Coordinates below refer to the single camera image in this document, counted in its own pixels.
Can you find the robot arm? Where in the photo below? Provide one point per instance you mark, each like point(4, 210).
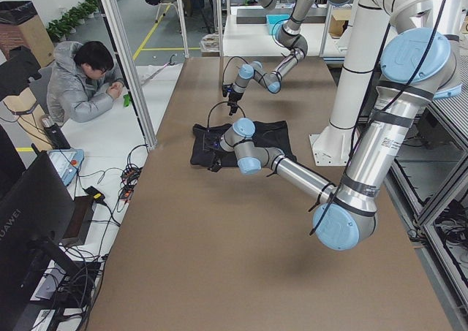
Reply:
point(287, 35)
point(402, 55)

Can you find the aluminium frame post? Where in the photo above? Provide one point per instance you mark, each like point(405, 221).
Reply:
point(118, 37)

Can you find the person in grey jacket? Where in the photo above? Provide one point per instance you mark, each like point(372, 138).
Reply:
point(85, 80)

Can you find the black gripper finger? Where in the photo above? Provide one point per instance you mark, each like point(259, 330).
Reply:
point(233, 109)

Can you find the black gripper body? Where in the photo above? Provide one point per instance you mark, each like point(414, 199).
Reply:
point(233, 96)
point(215, 167)

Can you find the white teach pendant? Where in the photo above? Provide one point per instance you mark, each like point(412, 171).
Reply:
point(66, 162)

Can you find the power strip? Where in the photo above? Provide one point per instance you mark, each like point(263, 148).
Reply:
point(129, 179)

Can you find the black monitor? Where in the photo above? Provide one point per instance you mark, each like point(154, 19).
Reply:
point(35, 214)

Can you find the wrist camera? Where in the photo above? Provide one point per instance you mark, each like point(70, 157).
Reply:
point(226, 89)

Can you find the green object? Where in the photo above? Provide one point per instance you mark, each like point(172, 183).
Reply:
point(127, 100)

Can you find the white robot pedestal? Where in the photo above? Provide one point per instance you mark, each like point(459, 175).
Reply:
point(332, 146)

